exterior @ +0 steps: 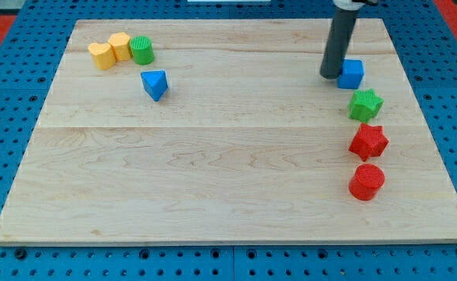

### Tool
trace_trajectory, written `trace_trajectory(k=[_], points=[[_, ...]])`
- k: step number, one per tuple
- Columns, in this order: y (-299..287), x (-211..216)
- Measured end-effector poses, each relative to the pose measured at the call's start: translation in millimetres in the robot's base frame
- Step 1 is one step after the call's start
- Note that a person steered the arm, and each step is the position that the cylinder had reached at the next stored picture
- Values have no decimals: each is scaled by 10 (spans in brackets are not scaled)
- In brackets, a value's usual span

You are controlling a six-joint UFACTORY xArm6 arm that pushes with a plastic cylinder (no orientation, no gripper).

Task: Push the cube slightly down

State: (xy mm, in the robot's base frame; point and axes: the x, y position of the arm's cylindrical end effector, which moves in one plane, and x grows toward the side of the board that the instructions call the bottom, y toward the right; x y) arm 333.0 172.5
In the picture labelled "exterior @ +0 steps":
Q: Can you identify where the blue cube block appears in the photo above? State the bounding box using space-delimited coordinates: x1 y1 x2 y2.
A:
337 59 364 89

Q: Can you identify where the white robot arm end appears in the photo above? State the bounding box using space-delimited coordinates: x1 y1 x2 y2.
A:
333 0 380 11

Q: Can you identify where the light wooden board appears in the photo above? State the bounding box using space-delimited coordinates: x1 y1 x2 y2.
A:
0 19 457 247

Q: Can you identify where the blue triangular prism block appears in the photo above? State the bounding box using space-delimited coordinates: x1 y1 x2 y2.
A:
141 69 169 101

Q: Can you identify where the green cylinder block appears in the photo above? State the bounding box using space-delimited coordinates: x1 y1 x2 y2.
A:
130 36 155 65

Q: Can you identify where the green star block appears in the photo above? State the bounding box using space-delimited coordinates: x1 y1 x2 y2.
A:
348 89 384 123

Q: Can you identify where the red star block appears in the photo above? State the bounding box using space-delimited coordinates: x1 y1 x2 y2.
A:
348 123 389 162

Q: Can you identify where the red cylinder block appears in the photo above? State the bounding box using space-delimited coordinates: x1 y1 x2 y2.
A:
348 164 385 201

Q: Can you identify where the yellow hexagon block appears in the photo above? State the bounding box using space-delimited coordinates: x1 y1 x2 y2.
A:
108 32 132 61

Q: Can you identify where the yellow heart block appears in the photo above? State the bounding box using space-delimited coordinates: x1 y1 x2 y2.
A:
87 43 116 70

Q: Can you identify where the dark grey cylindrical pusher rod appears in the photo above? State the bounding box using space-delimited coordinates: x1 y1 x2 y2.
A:
320 7 359 80

